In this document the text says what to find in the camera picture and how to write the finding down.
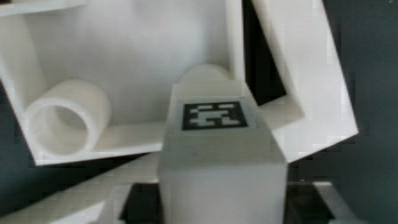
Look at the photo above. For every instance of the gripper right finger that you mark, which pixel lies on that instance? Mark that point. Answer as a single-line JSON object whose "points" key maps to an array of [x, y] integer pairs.
{"points": [[315, 204]]}

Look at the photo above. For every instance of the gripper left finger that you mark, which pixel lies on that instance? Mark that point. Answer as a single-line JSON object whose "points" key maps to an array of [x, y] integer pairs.
{"points": [[132, 205]]}

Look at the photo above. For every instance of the white chair leg with tag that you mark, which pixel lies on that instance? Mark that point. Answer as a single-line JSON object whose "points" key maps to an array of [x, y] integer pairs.
{"points": [[222, 166]]}

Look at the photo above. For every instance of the white chair seat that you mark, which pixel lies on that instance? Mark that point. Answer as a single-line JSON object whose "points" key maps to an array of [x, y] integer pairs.
{"points": [[94, 54]]}

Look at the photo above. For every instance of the white U-shaped boundary fence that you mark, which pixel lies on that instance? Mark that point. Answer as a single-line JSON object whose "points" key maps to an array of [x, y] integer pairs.
{"points": [[293, 78]]}

